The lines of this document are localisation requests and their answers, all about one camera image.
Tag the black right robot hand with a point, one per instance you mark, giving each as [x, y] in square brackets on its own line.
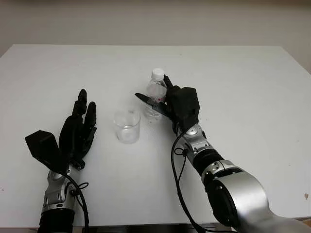
[173, 106]

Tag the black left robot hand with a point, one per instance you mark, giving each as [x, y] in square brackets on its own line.
[74, 136]

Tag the clear plastic water bottle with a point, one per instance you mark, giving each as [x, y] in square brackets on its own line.
[156, 88]

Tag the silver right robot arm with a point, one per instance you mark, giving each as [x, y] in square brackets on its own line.
[243, 187]

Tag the clear glass cup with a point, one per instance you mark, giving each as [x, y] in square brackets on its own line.
[127, 131]

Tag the brown wooden furniture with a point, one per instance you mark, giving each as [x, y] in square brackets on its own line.
[303, 225]

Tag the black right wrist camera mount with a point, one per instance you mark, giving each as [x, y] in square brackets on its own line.
[190, 104]

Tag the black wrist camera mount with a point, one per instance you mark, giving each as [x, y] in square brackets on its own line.
[45, 148]
[190, 104]

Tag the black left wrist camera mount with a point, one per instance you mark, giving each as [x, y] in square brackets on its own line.
[45, 148]

